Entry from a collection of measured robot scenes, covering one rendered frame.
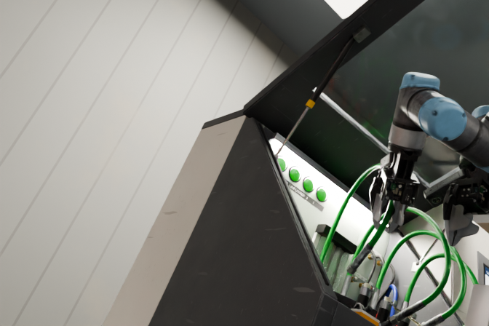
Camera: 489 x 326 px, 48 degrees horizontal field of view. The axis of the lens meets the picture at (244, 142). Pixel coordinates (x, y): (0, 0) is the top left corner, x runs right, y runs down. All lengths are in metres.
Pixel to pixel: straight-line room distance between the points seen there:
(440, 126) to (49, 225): 1.91
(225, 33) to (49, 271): 1.59
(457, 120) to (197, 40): 2.19
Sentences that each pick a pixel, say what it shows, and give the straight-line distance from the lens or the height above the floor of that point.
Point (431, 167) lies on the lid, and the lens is 1.83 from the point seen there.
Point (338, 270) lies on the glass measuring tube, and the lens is 1.73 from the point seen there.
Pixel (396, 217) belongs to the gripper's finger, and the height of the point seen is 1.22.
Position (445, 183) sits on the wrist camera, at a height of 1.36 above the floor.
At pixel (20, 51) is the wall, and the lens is 2.66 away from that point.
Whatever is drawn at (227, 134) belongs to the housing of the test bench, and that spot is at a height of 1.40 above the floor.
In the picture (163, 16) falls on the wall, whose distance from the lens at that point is 3.01.
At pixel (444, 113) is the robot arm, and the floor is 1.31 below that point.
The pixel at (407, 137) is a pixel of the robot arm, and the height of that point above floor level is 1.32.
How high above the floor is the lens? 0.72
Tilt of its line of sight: 24 degrees up
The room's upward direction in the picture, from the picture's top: 25 degrees clockwise
